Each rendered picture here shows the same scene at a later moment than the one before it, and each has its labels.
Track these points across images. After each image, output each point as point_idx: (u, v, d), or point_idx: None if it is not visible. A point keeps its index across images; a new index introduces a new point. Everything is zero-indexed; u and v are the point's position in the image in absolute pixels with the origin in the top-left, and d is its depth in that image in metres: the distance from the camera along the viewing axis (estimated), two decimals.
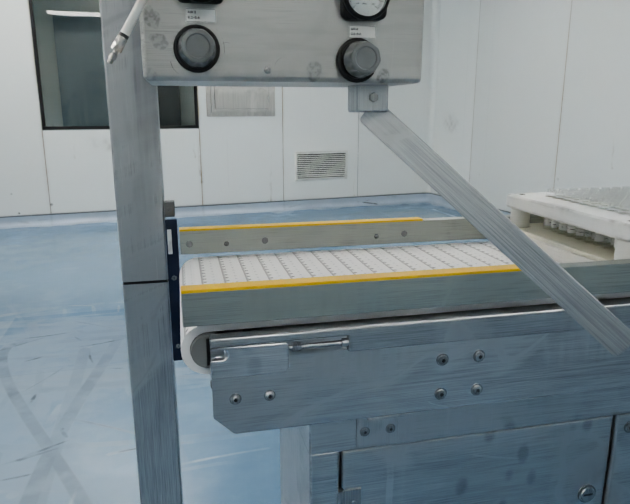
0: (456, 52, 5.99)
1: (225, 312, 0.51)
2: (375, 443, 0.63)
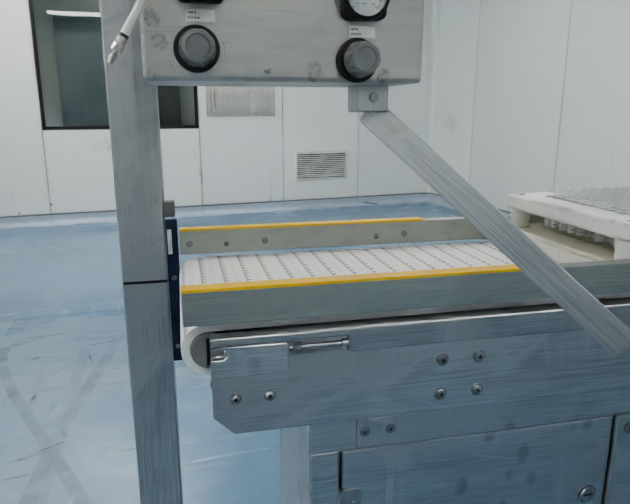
0: (456, 52, 5.99)
1: (225, 312, 0.51)
2: (375, 443, 0.63)
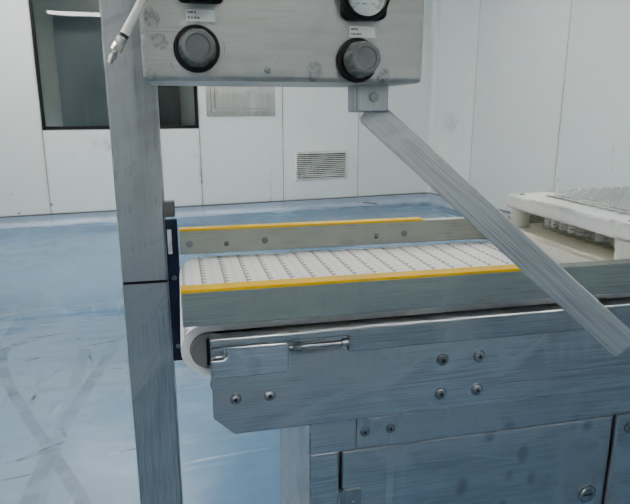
0: (456, 52, 5.99)
1: (225, 312, 0.51)
2: (375, 443, 0.63)
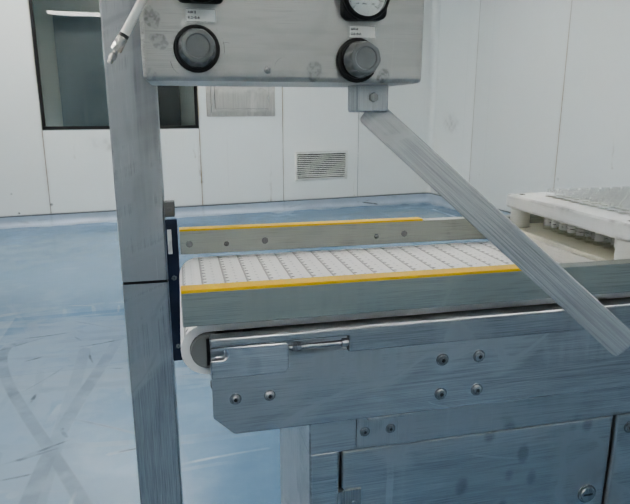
0: (456, 52, 5.99)
1: (225, 312, 0.51)
2: (375, 443, 0.63)
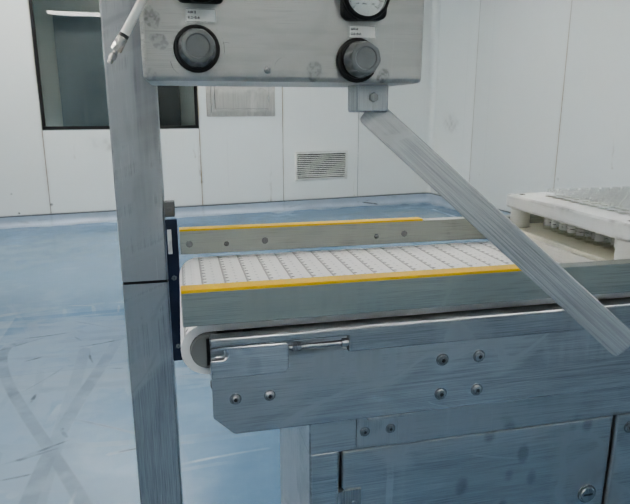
0: (456, 52, 5.99)
1: (225, 312, 0.51)
2: (375, 443, 0.63)
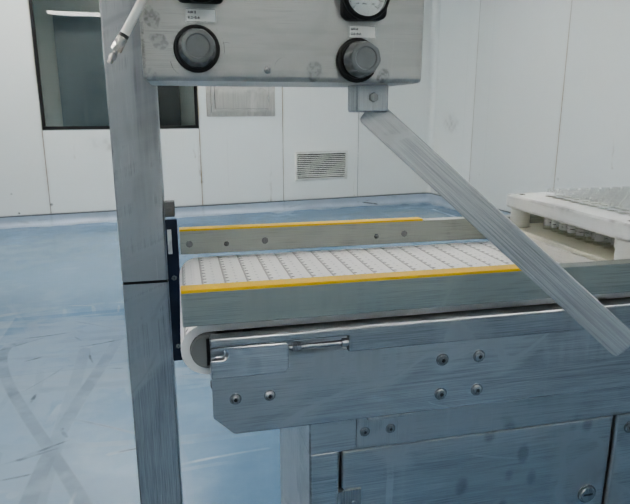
0: (456, 52, 5.99)
1: (225, 312, 0.51)
2: (375, 443, 0.63)
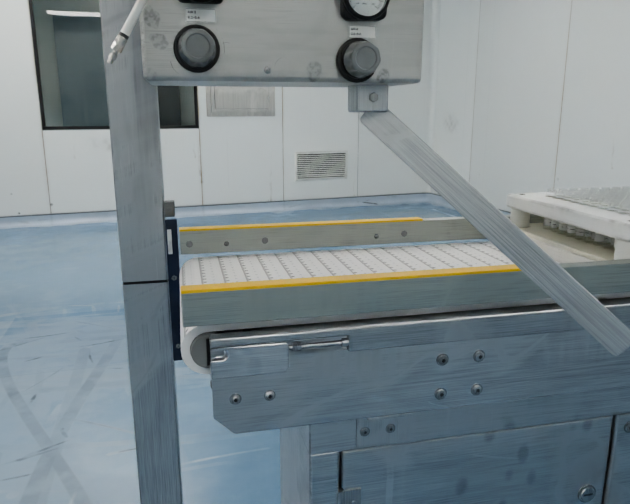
0: (456, 52, 5.99)
1: (225, 312, 0.51)
2: (375, 443, 0.63)
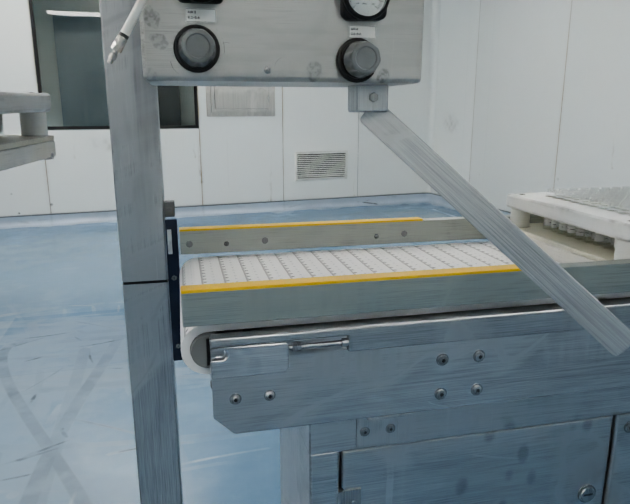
0: (456, 52, 5.99)
1: (225, 312, 0.51)
2: (375, 443, 0.63)
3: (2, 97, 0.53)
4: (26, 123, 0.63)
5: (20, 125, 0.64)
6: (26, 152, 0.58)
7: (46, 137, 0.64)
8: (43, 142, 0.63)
